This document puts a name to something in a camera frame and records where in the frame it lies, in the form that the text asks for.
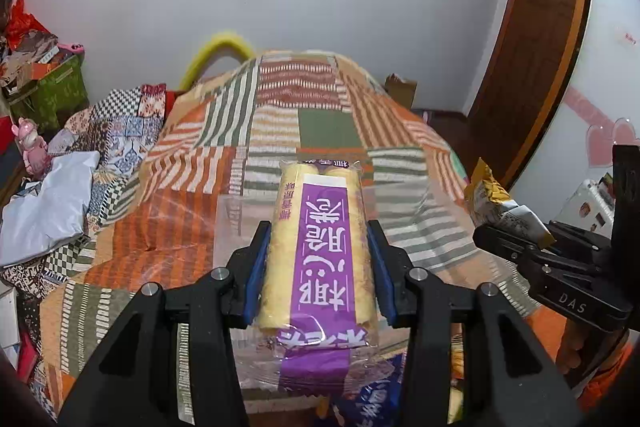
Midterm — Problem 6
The person's right hand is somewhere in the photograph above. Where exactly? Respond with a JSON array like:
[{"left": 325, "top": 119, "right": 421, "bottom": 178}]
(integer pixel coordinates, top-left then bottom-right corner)
[{"left": 556, "top": 321, "right": 586, "bottom": 375}]

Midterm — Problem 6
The striped patchwork blanket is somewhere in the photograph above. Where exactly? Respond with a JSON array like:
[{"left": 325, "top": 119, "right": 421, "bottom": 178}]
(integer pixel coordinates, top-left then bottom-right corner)
[{"left": 37, "top": 49, "right": 566, "bottom": 427}]

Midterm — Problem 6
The checkered patterned quilt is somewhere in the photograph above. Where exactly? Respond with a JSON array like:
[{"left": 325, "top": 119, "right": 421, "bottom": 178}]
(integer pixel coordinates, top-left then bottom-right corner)
[{"left": 0, "top": 82, "right": 168, "bottom": 293}]

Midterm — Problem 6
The wooden door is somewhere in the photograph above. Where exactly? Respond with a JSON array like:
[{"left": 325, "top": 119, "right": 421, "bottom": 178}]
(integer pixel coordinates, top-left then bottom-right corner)
[{"left": 462, "top": 0, "right": 596, "bottom": 190}]

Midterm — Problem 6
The pink toy figure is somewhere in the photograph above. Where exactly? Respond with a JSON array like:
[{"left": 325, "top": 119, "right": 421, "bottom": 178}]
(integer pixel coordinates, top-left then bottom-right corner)
[{"left": 11, "top": 117, "right": 51, "bottom": 180}]

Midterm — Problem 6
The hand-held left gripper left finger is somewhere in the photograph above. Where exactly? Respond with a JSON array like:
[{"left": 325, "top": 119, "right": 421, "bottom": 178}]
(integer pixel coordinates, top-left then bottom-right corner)
[{"left": 59, "top": 221, "right": 273, "bottom": 427}]

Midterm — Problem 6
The red plastic bag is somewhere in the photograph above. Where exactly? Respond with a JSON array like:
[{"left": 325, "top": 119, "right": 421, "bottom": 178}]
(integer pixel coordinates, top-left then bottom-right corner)
[{"left": 5, "top": 0, "right": 51, "bottom": 52}]

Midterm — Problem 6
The green patterned box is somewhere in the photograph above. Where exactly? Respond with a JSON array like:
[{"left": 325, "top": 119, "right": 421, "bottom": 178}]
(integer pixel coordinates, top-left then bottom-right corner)
[{"left": 10, "top": 54, "right": 90, "bottom": 132}]

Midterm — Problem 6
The yellow foam tube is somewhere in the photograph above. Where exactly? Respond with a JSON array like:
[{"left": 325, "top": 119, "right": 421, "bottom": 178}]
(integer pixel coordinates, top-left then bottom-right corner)
[{"left": 179, "top": 32, "right": 256, "bottom": 90}]

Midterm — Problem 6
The brown cardboard box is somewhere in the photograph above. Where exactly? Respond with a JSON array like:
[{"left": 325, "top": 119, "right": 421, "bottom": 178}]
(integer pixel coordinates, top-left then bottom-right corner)
[{"left": 384, "top": 74, "right": 418, "bottom": 110}]

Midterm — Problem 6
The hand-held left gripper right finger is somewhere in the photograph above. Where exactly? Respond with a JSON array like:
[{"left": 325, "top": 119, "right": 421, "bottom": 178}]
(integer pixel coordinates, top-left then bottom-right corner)
[{"left": 366, "top": 219, "right": 583, "bottom": 427}]

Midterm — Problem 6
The yellow snack packet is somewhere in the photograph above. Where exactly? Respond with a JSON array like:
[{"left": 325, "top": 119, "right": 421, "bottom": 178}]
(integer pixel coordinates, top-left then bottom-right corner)
[{"left": 464, "top": 157, "right": 556, "bottom": 248}]

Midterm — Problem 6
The pile of printed paper boxes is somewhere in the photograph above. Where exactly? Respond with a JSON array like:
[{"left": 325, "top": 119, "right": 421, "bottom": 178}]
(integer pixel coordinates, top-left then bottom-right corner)
[{"left": 0, "top": 29, "right": 76, "bottom": 95}]

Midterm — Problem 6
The blue snack packet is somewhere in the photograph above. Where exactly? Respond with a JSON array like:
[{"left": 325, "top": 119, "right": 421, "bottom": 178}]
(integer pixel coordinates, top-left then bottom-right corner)
[{"left": 332, "top": 352, "right": 453, "bottom": 427}]

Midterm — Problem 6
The white printed box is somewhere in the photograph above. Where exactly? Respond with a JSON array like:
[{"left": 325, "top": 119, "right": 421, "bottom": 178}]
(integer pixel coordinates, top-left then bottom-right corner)
[{"left": 555, "top": 179, "right": 617, "bottom": 238}]

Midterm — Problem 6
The pink heart wall sticker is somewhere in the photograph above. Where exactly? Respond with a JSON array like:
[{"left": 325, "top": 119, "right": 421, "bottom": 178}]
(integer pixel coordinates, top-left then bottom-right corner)
[{"left": 565, "top": 87, "right": 640, "bottom": 168}]

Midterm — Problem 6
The purple label yellow roll packet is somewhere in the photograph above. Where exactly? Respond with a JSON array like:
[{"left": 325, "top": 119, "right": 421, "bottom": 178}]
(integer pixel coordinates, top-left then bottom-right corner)
[{"left": 255, "top": 157, "right": 381, "bottom": 395}]

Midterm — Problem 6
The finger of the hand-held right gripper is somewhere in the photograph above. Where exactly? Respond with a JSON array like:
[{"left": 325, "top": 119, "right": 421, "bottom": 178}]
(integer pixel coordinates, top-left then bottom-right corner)
[
  {"left": 472, "top": 222, "right": 556, "bottom": 268},
  {"left": 547, "top": 219, "right": 615, "bottom": 253}
]

